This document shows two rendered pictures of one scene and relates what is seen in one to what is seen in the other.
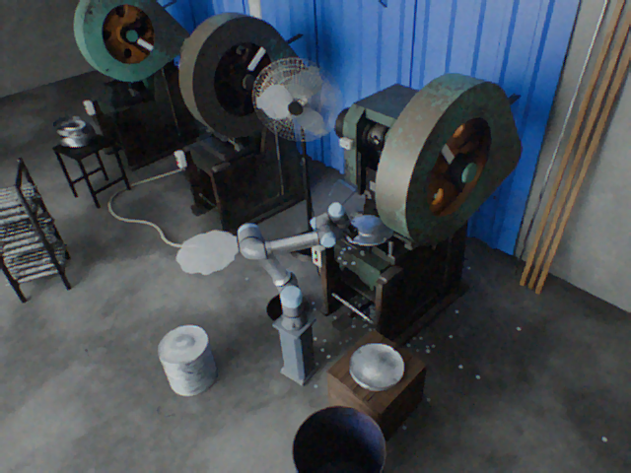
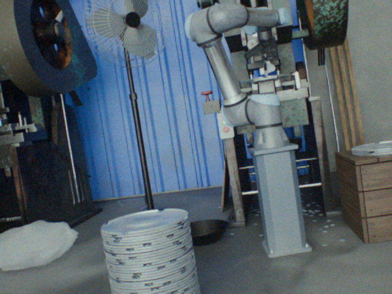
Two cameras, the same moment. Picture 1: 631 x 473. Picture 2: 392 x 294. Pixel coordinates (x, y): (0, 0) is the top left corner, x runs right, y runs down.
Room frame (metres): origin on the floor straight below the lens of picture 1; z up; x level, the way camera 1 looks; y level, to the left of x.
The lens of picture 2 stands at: (0.73, 1.57, 0.61)
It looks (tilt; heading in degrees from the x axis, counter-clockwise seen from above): 3 degrees down; 320
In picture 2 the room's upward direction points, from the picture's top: 9 degrees counter-clockwise
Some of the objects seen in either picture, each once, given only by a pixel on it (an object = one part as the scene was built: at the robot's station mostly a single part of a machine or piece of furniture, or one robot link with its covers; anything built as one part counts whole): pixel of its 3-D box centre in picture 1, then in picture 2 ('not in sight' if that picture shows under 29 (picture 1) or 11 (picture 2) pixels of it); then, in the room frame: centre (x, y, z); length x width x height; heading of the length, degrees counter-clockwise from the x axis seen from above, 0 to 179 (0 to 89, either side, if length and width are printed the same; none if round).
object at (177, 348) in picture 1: (182, 344); (144, 220); (1.93, 0.84, 0.31); 0.29 x 0.29 x 0.01
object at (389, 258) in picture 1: (383, 235); (268, 98); (2.39, -0.41, 0.68); 0.45 x 0.30 x 0.06; 40
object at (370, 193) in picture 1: (380, 187); (259, 37); (2.36, -0.38, 1.04); 0.17 x 0.15 x 0.30; 130
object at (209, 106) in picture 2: not in sight; (213, 116); (2.48, -0.04, 0.62); 0.10 x 0.06 x 0.20; 40
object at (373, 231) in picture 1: (369, 230); (265, 79); (2.30, -0.32, 0.78); 0.29 x 0.29 x 0.01
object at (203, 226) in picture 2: (288, 310); (201, 234); (2.40, 0.24, 0.04); 0.30 x 0.30 x 0.07
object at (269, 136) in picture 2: (294, 314); (270, 135); (1.92, 0.16, 0.50); 0.15 x 0.15 x 0.10
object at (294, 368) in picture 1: (297, 346); (278, 198); (1.92, 0.16, 0.23); 0.19 x 0.19 x 0.45; 51
